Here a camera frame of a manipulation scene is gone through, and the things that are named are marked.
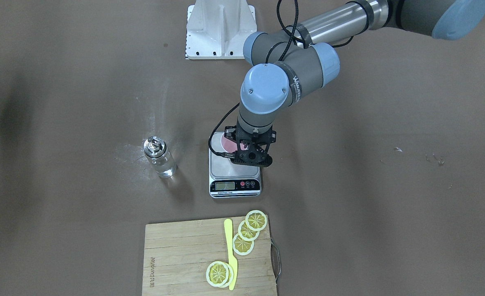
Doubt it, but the wooden cutting board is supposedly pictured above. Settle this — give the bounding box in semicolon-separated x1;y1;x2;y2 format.
142;218;278;296

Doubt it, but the lemon slice middle row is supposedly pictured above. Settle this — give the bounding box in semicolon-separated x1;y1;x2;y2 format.
237;220;260;241

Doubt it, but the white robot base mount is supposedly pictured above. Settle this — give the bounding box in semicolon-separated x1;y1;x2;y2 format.
185;0;257;60

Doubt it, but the digital kitchen scale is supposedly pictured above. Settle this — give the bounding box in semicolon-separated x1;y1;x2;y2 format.
208;150;262;199

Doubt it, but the lemon slice near knife tip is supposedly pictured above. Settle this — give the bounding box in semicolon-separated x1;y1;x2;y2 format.
205;261;234;288

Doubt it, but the glass sauce bottle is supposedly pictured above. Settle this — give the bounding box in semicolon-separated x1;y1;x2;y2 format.
143;136;177;178

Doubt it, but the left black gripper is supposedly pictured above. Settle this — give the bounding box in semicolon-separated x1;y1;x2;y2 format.
224;124;276;167

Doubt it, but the lemon slice row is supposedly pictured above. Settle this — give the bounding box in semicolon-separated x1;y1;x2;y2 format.
237;220;260;241
232;234;254;256
245;210;267;231

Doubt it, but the pink plastic cup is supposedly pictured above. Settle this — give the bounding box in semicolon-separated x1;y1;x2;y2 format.
221;134;238;153

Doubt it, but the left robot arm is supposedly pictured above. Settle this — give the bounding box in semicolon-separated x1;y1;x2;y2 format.
209;0;485;167

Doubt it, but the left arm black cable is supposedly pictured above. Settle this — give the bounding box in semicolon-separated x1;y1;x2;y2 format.
208;0;354;159

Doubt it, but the yellow plastic knife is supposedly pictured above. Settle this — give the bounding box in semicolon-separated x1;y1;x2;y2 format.
223;218;238;291

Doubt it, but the lemon slice lower row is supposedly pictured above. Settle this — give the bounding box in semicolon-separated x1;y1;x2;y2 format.
232;234;254;256

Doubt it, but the lemon slice upper row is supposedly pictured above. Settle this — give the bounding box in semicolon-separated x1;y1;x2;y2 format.
245;210;267;231

